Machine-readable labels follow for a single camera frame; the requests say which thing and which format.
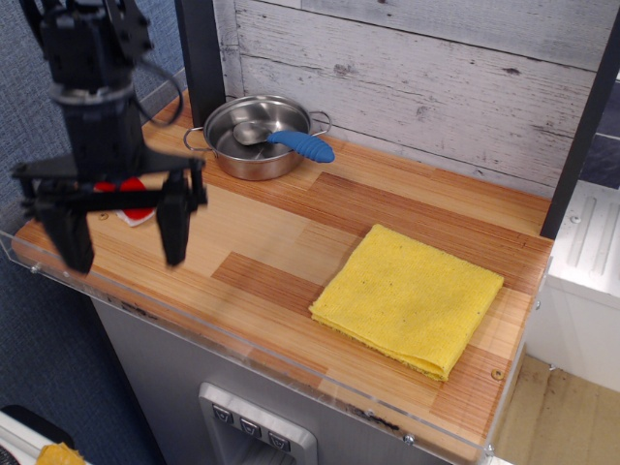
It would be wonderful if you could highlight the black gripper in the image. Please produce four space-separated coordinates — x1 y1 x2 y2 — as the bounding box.
12 84 207 274

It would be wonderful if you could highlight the blue handled metal scoop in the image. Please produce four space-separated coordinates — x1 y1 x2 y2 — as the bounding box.
232 120 336 165

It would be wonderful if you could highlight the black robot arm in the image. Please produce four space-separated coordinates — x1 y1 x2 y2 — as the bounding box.
12 1 207 274

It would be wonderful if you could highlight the yellow folded towel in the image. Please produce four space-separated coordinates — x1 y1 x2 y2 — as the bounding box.
309 225 504 382

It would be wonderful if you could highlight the red toy sushi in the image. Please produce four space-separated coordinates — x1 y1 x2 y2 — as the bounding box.
94 177 155 228

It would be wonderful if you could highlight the clear acrylic edge guard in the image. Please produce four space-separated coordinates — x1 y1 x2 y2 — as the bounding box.
1 233 496 464

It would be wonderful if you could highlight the grey metal cabinet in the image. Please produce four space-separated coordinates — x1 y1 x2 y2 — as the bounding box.
94 301 440 464

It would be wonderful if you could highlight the stainless steel pot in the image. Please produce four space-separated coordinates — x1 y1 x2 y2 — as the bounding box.
183 95 335 181

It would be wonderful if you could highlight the silver button panel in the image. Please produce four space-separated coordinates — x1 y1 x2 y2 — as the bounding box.
199 382 319 464

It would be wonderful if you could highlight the yellow object bottom corner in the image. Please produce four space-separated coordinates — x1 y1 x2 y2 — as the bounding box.
36 443 87 465

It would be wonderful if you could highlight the white ribbed cabinet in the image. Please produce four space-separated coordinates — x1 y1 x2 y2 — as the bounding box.
525 181 619 391

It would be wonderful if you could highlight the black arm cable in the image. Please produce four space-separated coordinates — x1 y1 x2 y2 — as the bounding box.
130 55 186 128

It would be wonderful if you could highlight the black left vertical post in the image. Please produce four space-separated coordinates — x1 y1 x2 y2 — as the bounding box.
175 0 226 127

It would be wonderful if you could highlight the black vertical post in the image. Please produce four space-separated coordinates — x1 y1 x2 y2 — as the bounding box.
175 0 226 127
540 12 619 239

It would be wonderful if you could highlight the black right vertical post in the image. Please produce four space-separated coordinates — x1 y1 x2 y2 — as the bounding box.
540 12 619 239

